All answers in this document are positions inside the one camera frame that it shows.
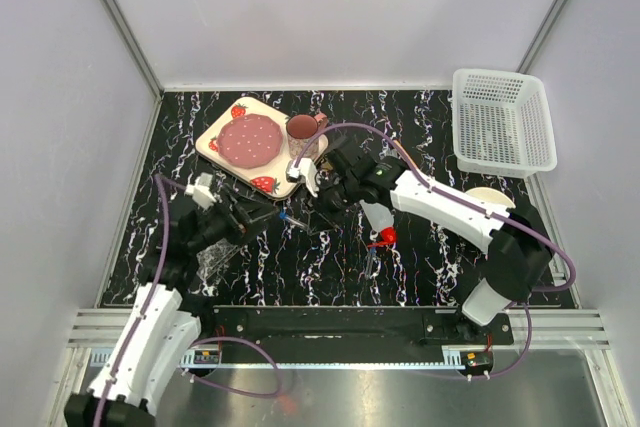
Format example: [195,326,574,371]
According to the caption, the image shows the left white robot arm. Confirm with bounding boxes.
[64,174,278,426]

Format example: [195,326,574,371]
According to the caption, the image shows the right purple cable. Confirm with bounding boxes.
[292,122,579,382]

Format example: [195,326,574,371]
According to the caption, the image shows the purple cable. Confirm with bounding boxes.
[94,174,285,427]
[292,122,579,382]

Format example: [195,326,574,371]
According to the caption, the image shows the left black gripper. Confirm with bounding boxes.
[188,184,279,253]

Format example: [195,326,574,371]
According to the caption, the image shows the blue capped test tube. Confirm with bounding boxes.
[364,247,376,280]
[279,211,308,230]

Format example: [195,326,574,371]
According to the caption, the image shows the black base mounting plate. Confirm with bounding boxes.
[200,306,514,366]

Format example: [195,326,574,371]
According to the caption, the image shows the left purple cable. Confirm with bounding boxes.
[94,174,285,427]

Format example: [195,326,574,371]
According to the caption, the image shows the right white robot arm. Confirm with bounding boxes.
[301,142,553,344]

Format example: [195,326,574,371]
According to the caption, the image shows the cream strawberry tray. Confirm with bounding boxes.
[195,97,306,200]

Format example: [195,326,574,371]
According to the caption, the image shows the pink patterned mug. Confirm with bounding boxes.
[286,113,329,158]

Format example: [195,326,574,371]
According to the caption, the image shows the white wash bottle red cap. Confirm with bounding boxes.
[360,201,397,249]

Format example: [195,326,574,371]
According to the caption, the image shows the white plastic basket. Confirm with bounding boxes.
[451,68,557,179]

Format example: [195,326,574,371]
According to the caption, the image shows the clear test tube rack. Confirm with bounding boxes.
[196,240,241,282]

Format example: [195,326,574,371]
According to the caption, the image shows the cream floral bowl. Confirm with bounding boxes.
[466,187,516,208]

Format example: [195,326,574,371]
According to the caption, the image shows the pink dotted plate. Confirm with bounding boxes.
[217,114,283,169]

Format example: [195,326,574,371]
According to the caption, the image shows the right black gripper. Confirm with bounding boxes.
[301,174,361,235]

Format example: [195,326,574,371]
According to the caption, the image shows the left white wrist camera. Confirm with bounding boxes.
[185,173,216,210]

